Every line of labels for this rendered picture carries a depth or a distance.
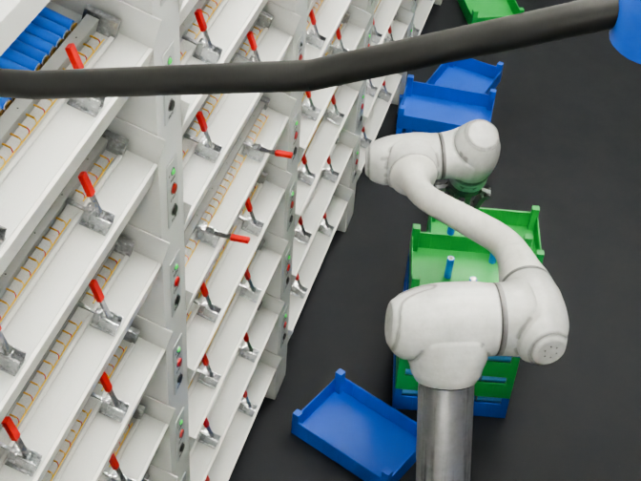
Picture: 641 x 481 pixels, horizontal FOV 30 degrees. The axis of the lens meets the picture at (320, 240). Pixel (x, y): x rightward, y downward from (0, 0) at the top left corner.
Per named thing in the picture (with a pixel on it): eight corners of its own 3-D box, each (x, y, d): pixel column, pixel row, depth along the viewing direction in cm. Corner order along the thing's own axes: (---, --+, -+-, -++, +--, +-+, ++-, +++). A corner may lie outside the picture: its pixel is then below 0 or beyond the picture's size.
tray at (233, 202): (282, 131, 257) (297, 99, 250) (179, 325, 213) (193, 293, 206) (197, 91, 256) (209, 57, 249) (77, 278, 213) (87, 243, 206)
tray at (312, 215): (348, 158, 348) (364, 125, 338) (285, 300, 304) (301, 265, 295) (284, 129, 347) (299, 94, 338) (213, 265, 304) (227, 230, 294)
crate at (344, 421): (430, 445, 308) (434, 426, 303) (384, 495, 296) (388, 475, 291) (338, 386, 321) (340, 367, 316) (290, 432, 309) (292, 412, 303)
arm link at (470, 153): (490, 141, 267) (432, 146, 267) (502, 108, 253) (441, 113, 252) (498, 185, 263) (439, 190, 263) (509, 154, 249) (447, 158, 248)
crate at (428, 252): (527, 257, 304) (532, 233, 299) (531, 313, 289) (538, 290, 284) (409, 246, 304) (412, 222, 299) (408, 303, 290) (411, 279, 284)
